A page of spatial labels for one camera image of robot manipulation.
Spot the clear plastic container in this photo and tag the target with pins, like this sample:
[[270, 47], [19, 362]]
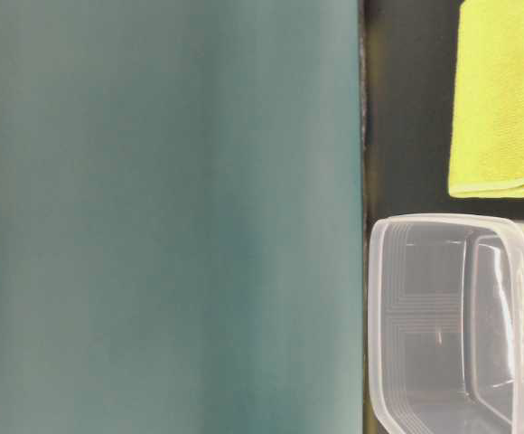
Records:
[[446, 324]]

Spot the yellow folded towel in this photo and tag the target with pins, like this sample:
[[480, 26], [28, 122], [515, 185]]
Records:
[[487, 146]]

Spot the teal backdrop curtain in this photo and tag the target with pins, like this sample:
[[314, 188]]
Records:
[[180, 217]]

